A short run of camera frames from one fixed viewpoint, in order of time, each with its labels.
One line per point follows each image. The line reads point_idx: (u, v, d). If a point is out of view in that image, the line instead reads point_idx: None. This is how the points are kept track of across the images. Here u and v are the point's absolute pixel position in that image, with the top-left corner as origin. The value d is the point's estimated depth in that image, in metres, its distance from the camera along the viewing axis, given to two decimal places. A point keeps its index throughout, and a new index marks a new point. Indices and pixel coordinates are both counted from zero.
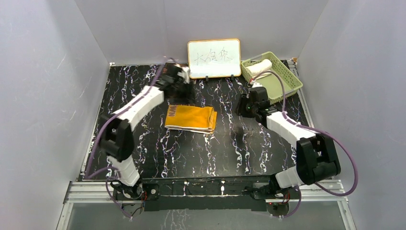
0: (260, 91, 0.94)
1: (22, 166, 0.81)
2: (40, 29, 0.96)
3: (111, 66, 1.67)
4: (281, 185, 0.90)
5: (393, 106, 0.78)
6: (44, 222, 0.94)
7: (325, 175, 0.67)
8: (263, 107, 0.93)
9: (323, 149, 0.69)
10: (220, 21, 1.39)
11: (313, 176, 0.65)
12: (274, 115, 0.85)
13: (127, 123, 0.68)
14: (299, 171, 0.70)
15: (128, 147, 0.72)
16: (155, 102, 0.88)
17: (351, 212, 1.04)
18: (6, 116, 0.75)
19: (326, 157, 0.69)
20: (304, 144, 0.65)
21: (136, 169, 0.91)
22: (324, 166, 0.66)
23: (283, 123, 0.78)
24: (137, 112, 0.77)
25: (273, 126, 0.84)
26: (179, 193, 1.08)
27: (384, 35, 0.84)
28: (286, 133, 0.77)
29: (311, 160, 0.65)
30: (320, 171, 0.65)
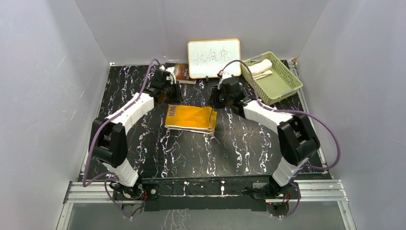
0: (232, 83, 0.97)
1: (22, 166, 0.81)
2: (40, 28, 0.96)
3: (111, 66, 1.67)
4: (279, 183, 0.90)
5: (393, 106, 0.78)
6: (44, 222, 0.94)
7: (308, 152, 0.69)
8: (237, 97, 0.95)
9: (302, 128, 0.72)
10: (220, 21, 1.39)
11: (298, 155, 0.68)
12: (250, 105, 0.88)
13: (120, 127, 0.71)
14: (285, 153, 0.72)
15: (121, 150, 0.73)
16: (145, 108, 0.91)
17: (351, 212, 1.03)
18: (6, 116, 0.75)
19: (305, 136, 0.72)
20: (285, 128, 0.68)
21: (133, 169, 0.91)
22: (306, 144, 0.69)
23: (260, 111, 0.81)
24: (130, 116, 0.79)
25: (251, 115, 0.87)
26: (179, 193, 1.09)
27: (384, 35, 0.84)
28: (265, 120, 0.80)
29: (292, 140, 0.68)
30: (302, 149, 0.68)
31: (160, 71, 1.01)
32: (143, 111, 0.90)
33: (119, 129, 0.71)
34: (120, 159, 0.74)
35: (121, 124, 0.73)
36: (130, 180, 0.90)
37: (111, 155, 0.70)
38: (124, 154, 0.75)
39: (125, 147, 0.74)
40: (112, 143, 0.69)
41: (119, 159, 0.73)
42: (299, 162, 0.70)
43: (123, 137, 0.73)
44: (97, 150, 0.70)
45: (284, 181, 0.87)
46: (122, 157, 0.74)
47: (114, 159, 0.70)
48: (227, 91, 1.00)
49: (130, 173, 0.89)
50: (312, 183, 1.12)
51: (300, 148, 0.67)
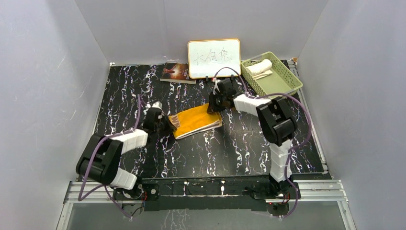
0: (225, 82, 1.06)
1: (22, 167, 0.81)
2: (40, 29, 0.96)
3: (111, 66, 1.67)
4: (276, 177, 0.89)
5: (393, 106, 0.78)
6: (45, 222, 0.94)
7: (286, 131, 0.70)
8: (230, 94, 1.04)
9: (280, 109, 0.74)
10: (220, 21, 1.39)
11: (276, 133, 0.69)
12: (239, 97, 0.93)
13: (118, 142, 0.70)
14: (265, 133, 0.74)
15: (112, 168, 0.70)
16: (141, 139, 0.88)
17: (351, 212, 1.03)
18: (6, 116, 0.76)
19: (283, 117, 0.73)
20: (262, 108, 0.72)
21: (129, 173, 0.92)
22: (283, 122, 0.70)
23: (246, 100, 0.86)
24: (128, 139, 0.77)
25: (240, 105, 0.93)
26: (179, 193, 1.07)
27: (384, 36, 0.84)
28: (250, 108, 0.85)
29: (269, 118, 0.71)
30: (279, 127, 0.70)
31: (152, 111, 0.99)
32: (138, 143, 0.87)
33: (118, 144, 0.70)
34: (109, 178, 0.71)
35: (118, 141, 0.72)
36: (128, 185, 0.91)
37: (102, 173, 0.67)
38: (114, 172, 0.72)
39: (117, 164, 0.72)
40: (107, 159, 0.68)
41: (108, 177, 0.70)
42: (279, 141, 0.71)
43: (118, 154, 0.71)
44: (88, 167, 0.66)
45: (279, 174, 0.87)
46: (112, 174, 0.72)
47: (104, 176, 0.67)
48: (221, 89, 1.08)
49: (126, 179, 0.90)
50: (312, 183, 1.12)
51: (276, 126, 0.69)
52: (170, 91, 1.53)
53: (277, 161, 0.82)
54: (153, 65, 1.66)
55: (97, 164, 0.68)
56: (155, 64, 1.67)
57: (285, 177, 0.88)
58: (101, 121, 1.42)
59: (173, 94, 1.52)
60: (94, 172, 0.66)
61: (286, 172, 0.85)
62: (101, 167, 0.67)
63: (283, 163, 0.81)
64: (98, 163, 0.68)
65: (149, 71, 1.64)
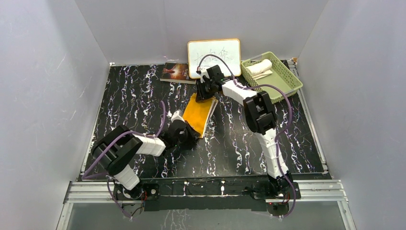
0: (214, 67, 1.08)
1: (22, 167, 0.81)
2: (40, 29, 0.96)
3: (111, 66, 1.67)
4: (269, 172, 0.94)
5: (393, 106, 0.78)
6: (45, 221, 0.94)
7: (266, 123, 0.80)
8: (219, 79, 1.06)
9: (264, 103, 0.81)
10: (220, 21, 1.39)
11: (257, 125, 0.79)
12: (228, 83, 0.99)
13: (139, 140, 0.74)
14: (248, 122, 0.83)
15: (121, 163, 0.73)
16: (157, 149, 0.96)
17: (351, 212, 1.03)
18: (5, 116, 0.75)
19: (265, 109, 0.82)
20: (248, 102, 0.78)
21: (134, 174, 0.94)
22: (265, 117, 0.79)
23: (233, 88, 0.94)
24: (147, 142, 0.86)
25: (227, 92, 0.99)
26: (179, 193, 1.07)
27: (384, 36, 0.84)
28: (236, 96, 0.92)
29: (253, 112, 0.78)
30: (262, 120, 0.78)
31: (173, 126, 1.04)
32: (153, 151, 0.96)
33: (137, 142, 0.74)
34: (115, 170, 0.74)
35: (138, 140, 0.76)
36: (128, 184, 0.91)
37: (110, 163, 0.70)
38: (121, 166, 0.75)
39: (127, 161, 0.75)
40: (121, 152, 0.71)
41: (114, 169, 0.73)
42: (260, 131, 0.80)
43: (133, 151, 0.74)
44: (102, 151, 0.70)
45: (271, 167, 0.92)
46: (119, 167, 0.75)
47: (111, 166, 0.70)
48: (210, 75, 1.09)
49: (129, 179, 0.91)
50: (312, 183, 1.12)
51: (259, 119, 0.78)
52: (170, 91, 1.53)
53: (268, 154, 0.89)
54: (153, 65, 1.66)
55: (112, 152, 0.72)
56: (155, 64, 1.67)
57: (281, 173, 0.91)
58: (101, 121, 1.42)
59: (173, 94, 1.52)
60: (105, 159, 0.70)
61: (279, 166, 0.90)
62: (113, 157, 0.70)
63: (273, 154, 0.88)
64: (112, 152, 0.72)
65: (149, 71, 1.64)
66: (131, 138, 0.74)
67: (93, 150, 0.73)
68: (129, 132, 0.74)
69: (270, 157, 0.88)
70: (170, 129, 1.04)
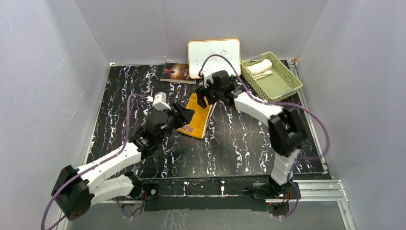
0: (222, 74, 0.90)
1: (22, 167, 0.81)
2: (40, 29, 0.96)
3: (111, 66, 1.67)
4: (278, 181, 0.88)
5: (394, 106, 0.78)
6: (45, 222, 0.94)
7: (296, 143, 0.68)
8: (228, 89, 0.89)
9: (291, 120, 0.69)
10: (220, 21, 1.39)
11: (286, 147, 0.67)
12: (241, 97, 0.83)
13: (84, 187, 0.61)
14: (274, 144, 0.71)
15: (80, 206, 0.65)
16: (128, 162, 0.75)
17: (351, 213, 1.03)
18: (6, 116, 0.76)
19: (293, 127, 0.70)
20: (274, 121, 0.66)
21: (122, 184, 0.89)
22: (295, 136, 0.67)
23: (250, 103, 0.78)
24: (103, 173, 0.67)
25: (241, 107, 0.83)
26: (179, 193, 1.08)
27: (384, 36, 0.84)
28: (254, 112, 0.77)
29: (281, 132, 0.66)
30: (291, 141, 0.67)
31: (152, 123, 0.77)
32: (126, 163, 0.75)
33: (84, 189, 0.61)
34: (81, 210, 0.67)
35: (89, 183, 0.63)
36: (121, 193, 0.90)
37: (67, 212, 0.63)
38: (85, 205, 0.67)
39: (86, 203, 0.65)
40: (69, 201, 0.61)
41: (77, 210, 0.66)
42: (287, 152, 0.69)
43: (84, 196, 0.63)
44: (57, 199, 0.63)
45: (282, 178, 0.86)
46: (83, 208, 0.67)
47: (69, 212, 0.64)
48: (217, 83, 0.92)
49: (119, 190, 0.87)
50: (312, 183, 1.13)
51: (288, 140, 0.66)
52: (170, 91, 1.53)
53: (283, 168, 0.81)
54: (153, 65, 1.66)
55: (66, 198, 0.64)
56: (155, 64, 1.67)
57: (287, 179, 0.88)
58: (101, 121, 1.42)
59: (173, 94, 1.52)
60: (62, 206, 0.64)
61: (288, 177, 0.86)
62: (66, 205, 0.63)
63: (287, 169, 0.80)
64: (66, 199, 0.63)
65: (149, 71, 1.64)
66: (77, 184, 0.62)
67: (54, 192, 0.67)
68: (73, 178, 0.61)
69: (284, 172, 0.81)
70: (148, 124, 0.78)
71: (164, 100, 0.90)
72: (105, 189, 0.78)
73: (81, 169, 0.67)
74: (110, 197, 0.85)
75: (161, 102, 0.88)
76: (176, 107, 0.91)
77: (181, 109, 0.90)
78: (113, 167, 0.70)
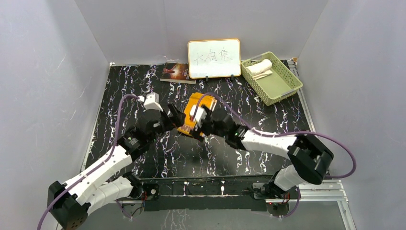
0: (225, 119, 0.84)
1: (22, 167, 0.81)
2: (40, 29, 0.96)
3: (111, 66, 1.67)
4: (284, 188, 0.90)
5: (393, 106, 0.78)
6: (45, 222, 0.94)
7: (325, 166, 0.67)
8: (232, 131, 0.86)
9: (310, 144, 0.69)
10: (220, 21, 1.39)
11: (319, 175, 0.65)
12: (247, 136, 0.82)
13: (72, 204, 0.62)
14: (304, 176, 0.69)
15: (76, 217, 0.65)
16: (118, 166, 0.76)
17: (351, 213, 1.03)
18: (6, 115, 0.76)
19: (315, 151, 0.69)
20: (295, 153, 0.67)
21: (119, 188, 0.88)
22: (321, 160, 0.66)
23: (261, 141, 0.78)
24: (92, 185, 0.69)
25: (252, 146, 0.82)
26: (179, 193, 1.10)
27: (383, 36, 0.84)
28: (268, 147, 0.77)
29: (307, 161, 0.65)
30: (320, 167, 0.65)
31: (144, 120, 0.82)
32: (115, 169, 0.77)
33: (71, 205, 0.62)
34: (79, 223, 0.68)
35: (76, 197, 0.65)
36: (120, 195, 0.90)
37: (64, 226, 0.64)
38: (83, 216, 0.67)
39: (82, 216, 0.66)
40: (62, 217, 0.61)
41: (76, 222, 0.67)
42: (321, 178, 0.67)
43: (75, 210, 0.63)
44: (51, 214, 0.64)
45: (288, 186, 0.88)
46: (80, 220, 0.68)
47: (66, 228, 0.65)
48: (221, 126, 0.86)
49: (118, 193, 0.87)
50: (313, 183, 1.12)
51: (318, 167, 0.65)
52: (170, 91, 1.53)
53: (296, 181, 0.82)
54: (153, 65, 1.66)
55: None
56: (155, 64, 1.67)
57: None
58: (101, 121, 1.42)
59: (173, 94, 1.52)
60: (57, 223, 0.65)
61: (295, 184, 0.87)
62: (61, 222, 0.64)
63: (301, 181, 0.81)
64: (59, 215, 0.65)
65: (149, 71, 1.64)
66: (65, 201, 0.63)
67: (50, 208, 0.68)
68: (60, 196, 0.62)
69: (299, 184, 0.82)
70: (140, 123, 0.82)
71: (157, 100, 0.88)
72: (101, 197, 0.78)
73: (68, 184, 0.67)
74: (109, 201, 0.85)
75: (155, 103, 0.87)
76: (171, 108, 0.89)
77: (176, 112, 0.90)
78: (101, 176, 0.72)
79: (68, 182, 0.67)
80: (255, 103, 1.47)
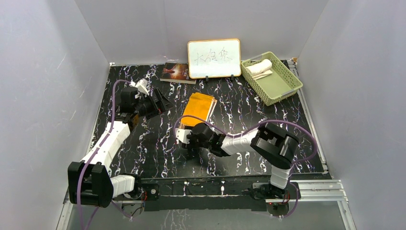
0: (205, 131, 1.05)
1: (22, 167, 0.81)
2: (40, 29, 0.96)
3: (111, 66, 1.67)
4: (282, 186, 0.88)
5: (393, 106, 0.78)
6: (44, 221, 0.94)
7: (291, 150, 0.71)
8: (213, 141, 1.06)
9: (273, 133, 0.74)
10: (220, 21, 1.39)
11: (287, 159, 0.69)
12: (225, 141, 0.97)
13: (101, 167, 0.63)
14: (275, 163, 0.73)
15: (107, 186, 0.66)
16: (121, 135, 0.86)
17: (351, 212, 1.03)
18: (6, 115, 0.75)
19: (280, 138, 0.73)
20: (260, 143, 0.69)
21: (127, 178, 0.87)
22: (286, 145, 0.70)
23: (234, 141, 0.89)
24: (108, 151, 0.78)
25: (231, 149, 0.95)
26: (179, 193, 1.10)
27: (384, 36, 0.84)
28: (242, 146, 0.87)
29: (272, 148, 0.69)
30: (287, 152, 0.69)
31: (126, 92, 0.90)
32: (120, 140, 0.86)
33: (100, 169, 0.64)
34: (109, 196, 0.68)
35: (101, 165, 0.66)
36: (127, 188, 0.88)
37: (98, 200, 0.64)
38: (111, 189, 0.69)
39: (110, 183, 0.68)
40: (95, 187, 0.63)
41: (107, 196, 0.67)
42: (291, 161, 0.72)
43: (105, 175, 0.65)
44: (82, 196, 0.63)
45: (284, 183, 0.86)
46: (109, 193, 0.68)
47: (100, 200, 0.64)
48: (203, 138, 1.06)
49: (126, 184, 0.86)
50: (312, 183, 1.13)
51: (285, 152, 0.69)
52: (170, 91, 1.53)
53: (283, 176, 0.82)
54: (153, 65, 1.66)
55: (88, 190, 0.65)
56: (155, 64, 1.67)
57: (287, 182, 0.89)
58: (101, 121, 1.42)
59: (173, 94, 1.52)
60: (88, 200, 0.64)
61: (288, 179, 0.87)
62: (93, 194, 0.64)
63: (287, 174, 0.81)
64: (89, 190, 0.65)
65: (149, 71, 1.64)
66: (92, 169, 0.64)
67: (73, 201, 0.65)
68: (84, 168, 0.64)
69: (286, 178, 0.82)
70: (124, 97, 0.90)
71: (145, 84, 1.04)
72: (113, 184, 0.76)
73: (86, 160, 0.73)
74: (119, 193, 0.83)
75: (141, 86, 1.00)
76: (157, 93, 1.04)
77: (161, 97, 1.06)
78: (112, 145, 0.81)
79: (84, 161, 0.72)
80: (255, 103, 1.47)
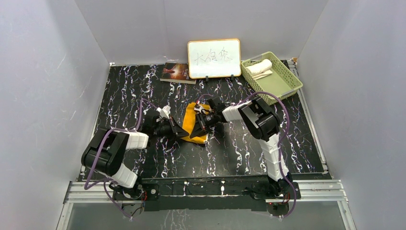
0: (214, 98, 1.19)
1: (22, 168, 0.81)
2: (40, 29, 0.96)
3: (111, 66, 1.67)
4: (274, 177, 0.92)
5: (394, 106, 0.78)
6: (44, 222, 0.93)
7: (269, 127, 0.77)
8: (220, 109, 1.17)
9: (261, 107, 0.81)
10: (220, 21, 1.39)
11: (261, 130, 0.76)
12: (227, 109, 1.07)
13: (124, 134, 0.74)
14: (252, 132, 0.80)
15: (117, 159, 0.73)
16: (142, 140, 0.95)
17: (351, 213, 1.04)
18: (5, 115, 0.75)
19: (265, 113, 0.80)
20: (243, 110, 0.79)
21: (131, 171, 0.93)
22: (265, 119, 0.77)
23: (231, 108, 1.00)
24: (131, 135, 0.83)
25: (228, 116, 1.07)
26: (179, 193, 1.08)
27: (384, 36, 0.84)
28: (236, 113, 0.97)
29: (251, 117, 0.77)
30: (263, 124, 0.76)
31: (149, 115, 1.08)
32: (140, 143, 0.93)
33: (123, 136, 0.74)
34: (114, 170, 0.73)
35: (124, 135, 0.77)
36: (128, 182, 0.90)
37: (106, 164, 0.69)
38: (118, 165, 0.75)
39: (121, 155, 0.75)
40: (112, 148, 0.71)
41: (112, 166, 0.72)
42: (265, 136, 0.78)
43: (123, 146, 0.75)
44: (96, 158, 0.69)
45: (275, 172, 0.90)
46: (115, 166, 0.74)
47: (108, 166, 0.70)
48: (212, 105, 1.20)
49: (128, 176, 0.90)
50: (312, 183, 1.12)
51: (261, 124, 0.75)
52: (170, 91, 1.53)
53: (270, 158, 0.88)
54: (153, 65, 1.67)
55: (103, 154, 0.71)
56: (155, 64, 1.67)
57: (283, 176, 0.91)
58: (101, 121, 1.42)
59: (173, 94, 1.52)
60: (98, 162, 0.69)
61: (279, 171, 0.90)
62: (107, 158, 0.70)
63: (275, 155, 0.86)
64: (104, 153, 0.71)
65: (149, 71, 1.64)
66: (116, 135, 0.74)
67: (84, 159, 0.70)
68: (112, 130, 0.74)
69: (274, 162, 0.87)
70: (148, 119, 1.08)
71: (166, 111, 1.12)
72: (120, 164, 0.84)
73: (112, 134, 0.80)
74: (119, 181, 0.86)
75: (164, 111, 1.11)
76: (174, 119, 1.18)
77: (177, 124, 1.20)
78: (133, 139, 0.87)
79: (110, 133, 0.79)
80: None
